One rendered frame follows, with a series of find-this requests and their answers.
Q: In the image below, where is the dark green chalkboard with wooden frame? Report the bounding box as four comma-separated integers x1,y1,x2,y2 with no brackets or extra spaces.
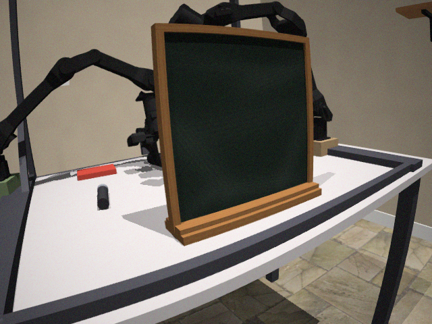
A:
151,23,322,246

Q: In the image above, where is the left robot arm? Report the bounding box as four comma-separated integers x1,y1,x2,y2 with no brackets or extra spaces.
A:
169,1,333,141

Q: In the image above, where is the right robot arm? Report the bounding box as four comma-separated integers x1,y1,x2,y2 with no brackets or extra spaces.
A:
0,49,157,182

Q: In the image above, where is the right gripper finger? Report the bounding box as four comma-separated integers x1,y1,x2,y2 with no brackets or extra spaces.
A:
141,140,161,166

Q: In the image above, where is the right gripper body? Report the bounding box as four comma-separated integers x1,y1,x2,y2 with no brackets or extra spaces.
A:
127,110,159,147

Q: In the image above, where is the red flat rectangular block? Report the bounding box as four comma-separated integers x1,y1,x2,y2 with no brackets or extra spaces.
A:
77,164,117,181

